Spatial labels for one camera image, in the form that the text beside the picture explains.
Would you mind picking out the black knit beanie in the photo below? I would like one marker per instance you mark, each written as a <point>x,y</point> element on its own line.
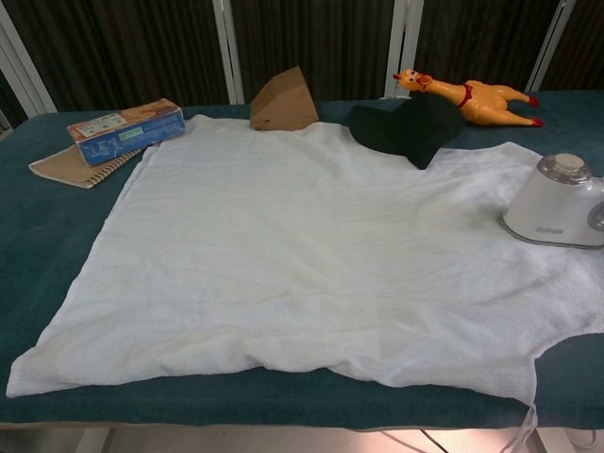
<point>406,129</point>

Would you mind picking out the brown cardboard wedge box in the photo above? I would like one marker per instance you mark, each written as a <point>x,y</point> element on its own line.
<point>283,106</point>

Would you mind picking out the white handheld steam iron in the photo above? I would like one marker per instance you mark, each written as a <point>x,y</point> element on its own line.
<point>547,207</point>

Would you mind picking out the white partition frame post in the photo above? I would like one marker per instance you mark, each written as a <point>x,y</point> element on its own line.
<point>231,52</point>
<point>547,45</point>
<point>401,42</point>
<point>26,71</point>

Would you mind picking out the brown spiral notebook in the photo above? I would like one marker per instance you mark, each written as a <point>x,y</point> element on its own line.
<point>61,167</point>

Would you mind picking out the teal table cover cloth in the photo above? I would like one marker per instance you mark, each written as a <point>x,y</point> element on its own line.
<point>47,226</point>

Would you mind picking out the yellow rubber chicken toy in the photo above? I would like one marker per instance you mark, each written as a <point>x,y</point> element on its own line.
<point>476,99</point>

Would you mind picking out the white sleeveless shirt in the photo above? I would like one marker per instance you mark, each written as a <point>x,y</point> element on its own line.
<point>283,245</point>

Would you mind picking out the blue orange snack box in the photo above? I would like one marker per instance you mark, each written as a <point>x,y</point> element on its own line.
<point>127,132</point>

